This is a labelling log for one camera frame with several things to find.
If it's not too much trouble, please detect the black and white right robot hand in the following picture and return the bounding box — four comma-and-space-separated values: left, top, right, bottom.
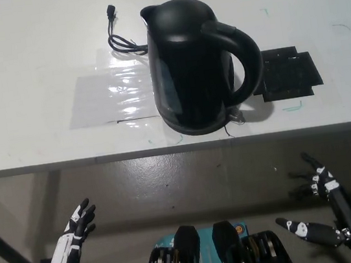
266, 145, 351, 257

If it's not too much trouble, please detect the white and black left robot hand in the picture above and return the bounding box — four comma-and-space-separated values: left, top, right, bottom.
32, 196, 105, 263

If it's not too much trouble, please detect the black kettle base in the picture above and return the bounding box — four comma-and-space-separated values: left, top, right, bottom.
162, 107, 234, 141

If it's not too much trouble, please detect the black electric kettle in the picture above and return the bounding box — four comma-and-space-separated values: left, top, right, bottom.
138, 0, 272, 135

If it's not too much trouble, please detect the clear plastic tape sheet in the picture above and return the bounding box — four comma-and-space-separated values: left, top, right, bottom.
59, 41, 162, 131

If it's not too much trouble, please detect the thin black wire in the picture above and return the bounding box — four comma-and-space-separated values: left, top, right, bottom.
221, 122, 236, 140

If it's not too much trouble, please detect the transparent kettle switch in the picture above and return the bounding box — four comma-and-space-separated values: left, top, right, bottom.
227, 108, 246, 125

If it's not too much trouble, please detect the black power cord with plug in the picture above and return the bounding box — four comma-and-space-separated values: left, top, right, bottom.
102, 0, 150, 59

